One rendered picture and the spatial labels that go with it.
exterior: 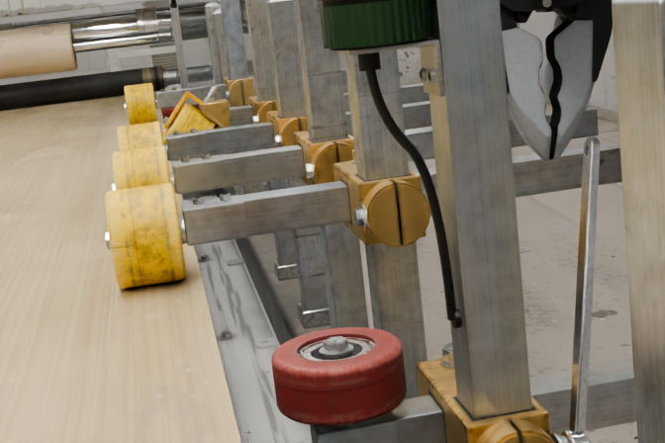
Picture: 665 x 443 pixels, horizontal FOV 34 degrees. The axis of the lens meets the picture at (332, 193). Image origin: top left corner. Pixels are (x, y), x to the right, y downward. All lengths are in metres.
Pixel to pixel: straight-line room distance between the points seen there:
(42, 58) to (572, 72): 2.28
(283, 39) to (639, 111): 0.98
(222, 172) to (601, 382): 0.54
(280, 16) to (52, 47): 1.61
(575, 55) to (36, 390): 0.40
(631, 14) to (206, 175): 0.79
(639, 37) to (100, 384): 0.42
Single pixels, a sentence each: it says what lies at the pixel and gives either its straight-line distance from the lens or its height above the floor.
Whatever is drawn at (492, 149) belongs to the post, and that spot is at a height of 1.02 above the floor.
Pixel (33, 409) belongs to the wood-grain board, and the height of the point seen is 0.90.
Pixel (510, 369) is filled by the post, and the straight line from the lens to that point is 0.63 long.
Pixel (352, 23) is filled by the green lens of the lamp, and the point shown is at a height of 1.10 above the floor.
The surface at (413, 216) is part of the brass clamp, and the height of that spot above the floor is 0.94.
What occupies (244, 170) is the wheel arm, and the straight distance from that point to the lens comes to 1.12.
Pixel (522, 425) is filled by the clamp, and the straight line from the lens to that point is 0.62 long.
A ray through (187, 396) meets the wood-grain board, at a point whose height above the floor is 0.90.
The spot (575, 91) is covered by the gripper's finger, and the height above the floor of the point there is 1.04.
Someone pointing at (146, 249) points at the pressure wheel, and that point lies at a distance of 0.85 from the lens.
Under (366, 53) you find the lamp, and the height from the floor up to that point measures 1.08.
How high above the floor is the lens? 1.12
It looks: 11 degrees down
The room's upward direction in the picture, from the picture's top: 6 degrees counter-clockwise
